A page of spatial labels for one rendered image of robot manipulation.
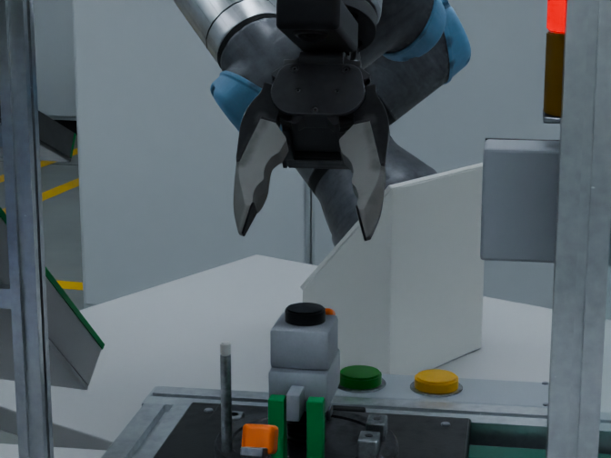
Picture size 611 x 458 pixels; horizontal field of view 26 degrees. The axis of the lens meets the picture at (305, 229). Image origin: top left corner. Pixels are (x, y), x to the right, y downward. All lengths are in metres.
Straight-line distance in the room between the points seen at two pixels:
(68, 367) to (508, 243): 0.43
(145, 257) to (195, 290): 2.47
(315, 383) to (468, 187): 0.65
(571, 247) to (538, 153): 0.06
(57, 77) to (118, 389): 7.44
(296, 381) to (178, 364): 0.64
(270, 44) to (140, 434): 0.36
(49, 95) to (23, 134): 7.99
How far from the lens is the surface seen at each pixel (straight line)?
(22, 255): 0.98
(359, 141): 0.98
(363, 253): 1.49
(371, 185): 0.96
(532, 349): 1.67
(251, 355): 1.62
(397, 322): 1.50
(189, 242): 4.30
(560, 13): 0.80
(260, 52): 1.19
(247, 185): 0.98
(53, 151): 1.05
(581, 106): 0.77
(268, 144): 0.99
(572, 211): 0.78
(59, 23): 8.86
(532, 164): 0.81
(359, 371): 1.22
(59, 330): 1.09
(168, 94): 4.23
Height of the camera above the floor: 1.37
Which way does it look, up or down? 13 degrees down
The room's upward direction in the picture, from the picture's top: straight up
